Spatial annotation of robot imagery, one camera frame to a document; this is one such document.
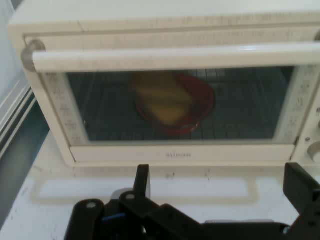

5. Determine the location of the white rectangular plastic board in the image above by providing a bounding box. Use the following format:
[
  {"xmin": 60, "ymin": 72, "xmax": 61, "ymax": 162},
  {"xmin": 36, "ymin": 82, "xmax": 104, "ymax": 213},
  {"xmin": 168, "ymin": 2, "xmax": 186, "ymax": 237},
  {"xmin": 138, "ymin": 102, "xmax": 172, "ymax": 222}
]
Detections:
[{"xmin": 30, "ymin": 171, "xmax": 259, "ymax": 204}]

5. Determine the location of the red round bowl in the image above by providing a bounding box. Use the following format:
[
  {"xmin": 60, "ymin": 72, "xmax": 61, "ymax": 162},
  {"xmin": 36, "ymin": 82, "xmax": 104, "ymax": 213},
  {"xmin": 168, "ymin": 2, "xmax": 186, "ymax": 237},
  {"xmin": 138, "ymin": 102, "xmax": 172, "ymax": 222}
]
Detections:
[{"xmin": 134, "ymin": 72, "xmax": 216, "ymax": 136}]

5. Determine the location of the cream white toaster oven body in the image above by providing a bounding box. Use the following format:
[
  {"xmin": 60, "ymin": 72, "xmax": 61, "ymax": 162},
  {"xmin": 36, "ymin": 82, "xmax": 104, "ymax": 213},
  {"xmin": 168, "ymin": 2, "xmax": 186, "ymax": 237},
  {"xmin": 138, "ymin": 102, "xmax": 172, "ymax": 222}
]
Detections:
[{"xmin": 7, "ymin": 0, "xmax": 320, "ymax": 174}]

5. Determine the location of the grey metal window rail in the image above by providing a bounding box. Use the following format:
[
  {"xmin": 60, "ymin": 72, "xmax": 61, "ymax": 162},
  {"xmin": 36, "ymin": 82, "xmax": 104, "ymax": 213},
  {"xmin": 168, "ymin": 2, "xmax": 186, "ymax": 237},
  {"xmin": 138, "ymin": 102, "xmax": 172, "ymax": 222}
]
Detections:
[{"xmin": 0, "ymin": 79, "xmax": 39, "ymax": 158}]

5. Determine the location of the metal wire oven rack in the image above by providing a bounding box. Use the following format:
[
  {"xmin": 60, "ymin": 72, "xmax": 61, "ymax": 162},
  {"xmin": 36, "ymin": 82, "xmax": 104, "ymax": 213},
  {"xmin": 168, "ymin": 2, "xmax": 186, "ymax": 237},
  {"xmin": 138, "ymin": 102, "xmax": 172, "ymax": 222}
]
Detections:
[{"xmin": 83, "ymin": 68, "xmax": 291, "ymax": 141}]

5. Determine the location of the oven glass door with handle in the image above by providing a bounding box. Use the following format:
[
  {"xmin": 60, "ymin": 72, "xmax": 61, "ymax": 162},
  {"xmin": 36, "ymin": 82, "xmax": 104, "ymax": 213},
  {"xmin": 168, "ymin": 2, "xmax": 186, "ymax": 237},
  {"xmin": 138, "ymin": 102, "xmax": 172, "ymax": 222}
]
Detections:
[{"xmin": 21, "ymin": 39, "xmax": 320, "ymax": 163}]

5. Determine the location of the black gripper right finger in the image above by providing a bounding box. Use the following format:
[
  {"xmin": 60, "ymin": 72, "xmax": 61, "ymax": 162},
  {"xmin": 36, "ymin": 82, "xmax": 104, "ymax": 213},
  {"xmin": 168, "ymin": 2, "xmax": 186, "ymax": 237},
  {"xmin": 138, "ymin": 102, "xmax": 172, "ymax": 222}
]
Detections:
[{"xmin": 283, "ymin": 162, "xmax": 320, "ymax": 240}]

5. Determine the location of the yellow bread piece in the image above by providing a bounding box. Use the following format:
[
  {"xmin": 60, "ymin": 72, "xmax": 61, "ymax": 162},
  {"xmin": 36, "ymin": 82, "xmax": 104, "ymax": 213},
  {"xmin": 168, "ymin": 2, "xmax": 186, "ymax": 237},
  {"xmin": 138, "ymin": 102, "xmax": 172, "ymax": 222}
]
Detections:
[{"xmin": 128, "ymin": 71, "xmax": 195, "ymax": 127}]

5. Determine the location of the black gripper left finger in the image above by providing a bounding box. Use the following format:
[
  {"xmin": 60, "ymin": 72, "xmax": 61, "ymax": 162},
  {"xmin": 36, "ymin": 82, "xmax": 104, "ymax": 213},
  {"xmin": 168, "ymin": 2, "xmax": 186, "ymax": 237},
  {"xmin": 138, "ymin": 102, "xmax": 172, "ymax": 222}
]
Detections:
[{"xmin": 64, "ymin": 163, "xmax": 202, "ymax": 240}]

